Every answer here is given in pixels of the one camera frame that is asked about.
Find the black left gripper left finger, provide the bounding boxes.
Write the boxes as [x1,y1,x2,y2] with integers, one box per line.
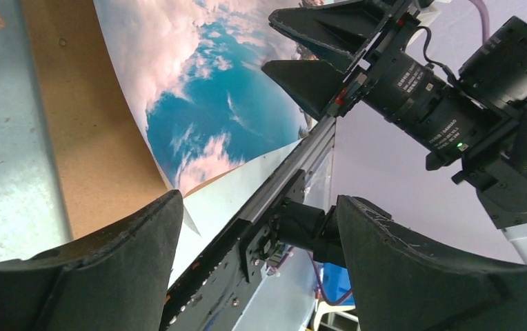
[0,190,183,330]

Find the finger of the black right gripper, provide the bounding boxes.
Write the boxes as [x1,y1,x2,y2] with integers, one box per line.
[261,60,350,121]
[268,1,397,71]

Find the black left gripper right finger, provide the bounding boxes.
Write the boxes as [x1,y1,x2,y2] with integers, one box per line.
[336,195,527,330]

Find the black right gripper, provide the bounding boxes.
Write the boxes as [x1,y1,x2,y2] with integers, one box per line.
[335,1,527,229]

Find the ocean sky photo print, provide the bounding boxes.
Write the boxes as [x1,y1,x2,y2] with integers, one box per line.
[94,0,317,194]

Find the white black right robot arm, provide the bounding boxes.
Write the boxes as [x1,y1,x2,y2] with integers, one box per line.
[262,1,527,263]

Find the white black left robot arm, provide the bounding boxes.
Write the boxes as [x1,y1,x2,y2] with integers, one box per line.
[0,191,527,330]

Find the aluminium extrusion base frame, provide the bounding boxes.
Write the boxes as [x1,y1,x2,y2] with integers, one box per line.
[233,117,336,223]

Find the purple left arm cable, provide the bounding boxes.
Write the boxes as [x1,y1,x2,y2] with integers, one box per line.
[268,246,356,307]

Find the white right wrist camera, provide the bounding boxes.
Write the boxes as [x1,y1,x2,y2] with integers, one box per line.
[410,0,452,27]

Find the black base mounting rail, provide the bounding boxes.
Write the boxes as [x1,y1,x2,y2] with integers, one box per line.
[158,169,308,331]

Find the brown frame backing board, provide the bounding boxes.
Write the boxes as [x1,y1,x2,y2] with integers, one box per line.
[20,0,246,241]

